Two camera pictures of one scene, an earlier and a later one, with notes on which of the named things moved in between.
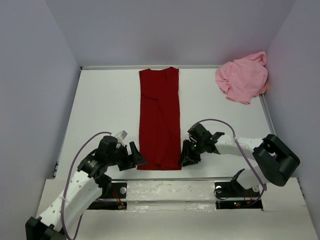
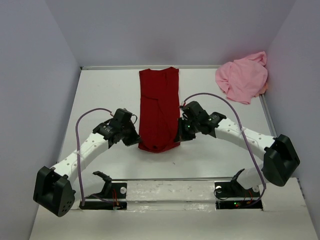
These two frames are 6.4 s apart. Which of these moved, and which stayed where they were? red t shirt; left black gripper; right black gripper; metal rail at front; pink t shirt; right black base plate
Moved: left black gripper; right black gripper; red t shirt
Stayed: pink t shirt; metal rail at front; right black base plate
